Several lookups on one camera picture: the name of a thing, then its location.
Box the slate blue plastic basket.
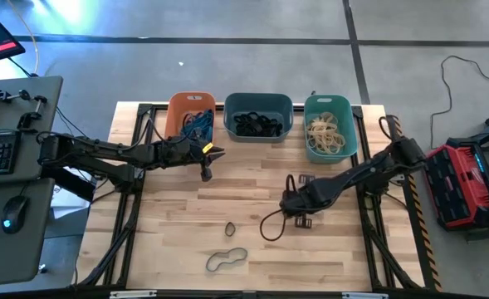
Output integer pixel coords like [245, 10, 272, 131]
[222, 92, 295, 144]

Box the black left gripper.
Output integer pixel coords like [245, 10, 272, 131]
[160, 139, 227, 183]

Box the grey desk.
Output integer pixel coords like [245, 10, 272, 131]
[0, 75, 64, 287]

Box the black camera cable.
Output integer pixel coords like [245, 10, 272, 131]
[144, 115, 169, 145]
[259, 174, 298, 243]

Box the black computer mouse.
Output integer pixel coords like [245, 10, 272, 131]
[1, 194, 31, 235]

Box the silver metal bracket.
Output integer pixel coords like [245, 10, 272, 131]
[110, 290, 158, 299]
[342, 292, 389, 299]

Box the orange plastic basket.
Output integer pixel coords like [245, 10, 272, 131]
[164, 91, 218, 147]

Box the yellow cable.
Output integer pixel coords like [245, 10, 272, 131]
[7, 0, 41, 76]

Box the teal green plastic basket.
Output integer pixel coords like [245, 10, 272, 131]
[303, 94, 359, 164]

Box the white paper sheet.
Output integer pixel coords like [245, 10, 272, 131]
[51, 182, 90, 221]

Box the wide cream rubber band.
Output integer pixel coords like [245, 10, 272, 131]
[320, 131, 347, 155]

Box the yellow black hazard tape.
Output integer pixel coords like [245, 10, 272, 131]
[387, 115, 443, 292]

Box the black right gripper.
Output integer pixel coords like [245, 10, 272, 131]
[279, 174, 326, 230]

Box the black floor cable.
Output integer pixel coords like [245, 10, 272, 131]
[429, 55, 489, 146]

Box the red black tool case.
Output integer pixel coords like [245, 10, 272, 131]
[424, 138, 489, 232]

